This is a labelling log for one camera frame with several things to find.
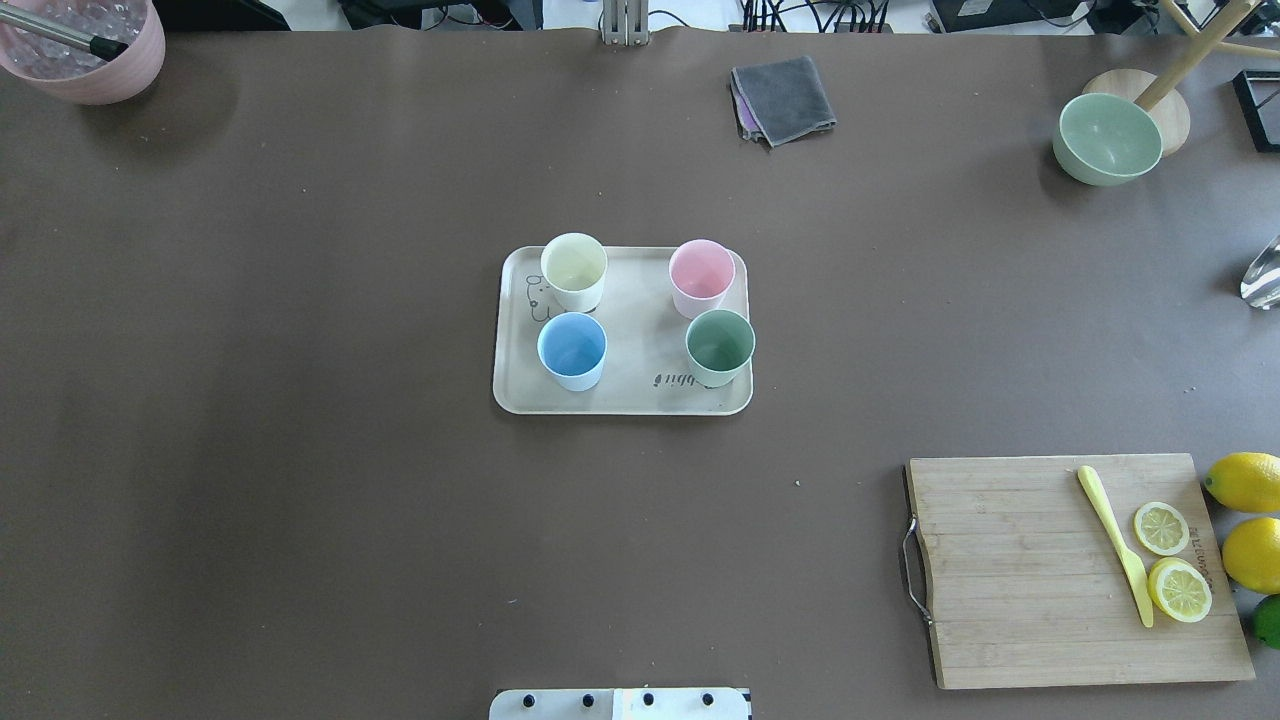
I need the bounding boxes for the grey cloth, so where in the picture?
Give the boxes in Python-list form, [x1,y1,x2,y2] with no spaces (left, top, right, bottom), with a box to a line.
[730,55,838,149]

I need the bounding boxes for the green lime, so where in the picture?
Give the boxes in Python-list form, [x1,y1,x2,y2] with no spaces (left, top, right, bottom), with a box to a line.
[1251,594,1280,650]

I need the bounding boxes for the dark glass tray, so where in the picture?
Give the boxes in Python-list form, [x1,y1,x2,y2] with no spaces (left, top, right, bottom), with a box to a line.
[1231,69,1279,154]

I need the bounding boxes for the lemon slice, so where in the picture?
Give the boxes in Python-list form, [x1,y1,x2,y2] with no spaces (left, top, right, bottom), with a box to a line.
[1132,501,1190,557]
[1147,557,1213,623]

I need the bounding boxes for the aluminium frame post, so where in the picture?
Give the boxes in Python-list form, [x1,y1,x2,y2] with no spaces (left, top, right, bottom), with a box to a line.
[599,0,650,46]

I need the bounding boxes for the blue cup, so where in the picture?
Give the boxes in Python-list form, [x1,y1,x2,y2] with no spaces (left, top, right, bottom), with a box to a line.
[536,313,608,392]

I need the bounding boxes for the metal tube tool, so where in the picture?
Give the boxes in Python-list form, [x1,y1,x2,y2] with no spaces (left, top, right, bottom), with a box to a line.
[1,3,129,61]

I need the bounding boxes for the wooden stand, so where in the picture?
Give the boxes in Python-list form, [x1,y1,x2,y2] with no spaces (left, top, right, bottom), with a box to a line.
[1083,1,1277,158]

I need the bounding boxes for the cream rabbit tray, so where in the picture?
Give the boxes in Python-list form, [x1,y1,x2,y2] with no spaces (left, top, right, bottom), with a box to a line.
[492,246,753,416]

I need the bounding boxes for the green bowl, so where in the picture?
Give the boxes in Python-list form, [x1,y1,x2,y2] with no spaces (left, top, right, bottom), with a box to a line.
[1052,94,1164,187]

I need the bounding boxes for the wooden cutting board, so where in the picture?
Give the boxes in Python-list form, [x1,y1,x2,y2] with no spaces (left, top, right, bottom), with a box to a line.
[904,454,1254,691]

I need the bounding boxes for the pink cup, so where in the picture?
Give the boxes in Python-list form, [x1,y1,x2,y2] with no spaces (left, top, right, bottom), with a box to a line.
[668,238,737,320]

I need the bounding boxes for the pink bowl with ice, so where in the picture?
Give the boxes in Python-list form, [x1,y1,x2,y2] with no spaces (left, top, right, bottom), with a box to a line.
[1,1,166,105]

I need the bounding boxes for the yellow lemon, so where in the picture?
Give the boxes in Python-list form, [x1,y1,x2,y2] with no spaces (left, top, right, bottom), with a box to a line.
[1203,452,1279,514]
[1221,518,1279,594]

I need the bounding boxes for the green cup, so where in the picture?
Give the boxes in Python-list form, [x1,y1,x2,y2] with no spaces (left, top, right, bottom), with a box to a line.
[684,307,756,388]

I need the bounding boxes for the metal scoop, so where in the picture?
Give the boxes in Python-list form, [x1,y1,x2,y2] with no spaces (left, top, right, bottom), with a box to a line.
[1239,236,1280,310]

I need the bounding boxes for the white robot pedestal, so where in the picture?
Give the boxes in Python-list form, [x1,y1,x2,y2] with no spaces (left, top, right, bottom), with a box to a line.
[488,685,753,719]

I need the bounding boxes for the cream cup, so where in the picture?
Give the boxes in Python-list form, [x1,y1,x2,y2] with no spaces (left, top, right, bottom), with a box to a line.
[540,232,608,313]

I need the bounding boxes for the yellow plastic knife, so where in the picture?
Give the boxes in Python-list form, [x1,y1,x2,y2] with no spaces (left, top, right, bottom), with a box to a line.
[1076,465,1155,629]

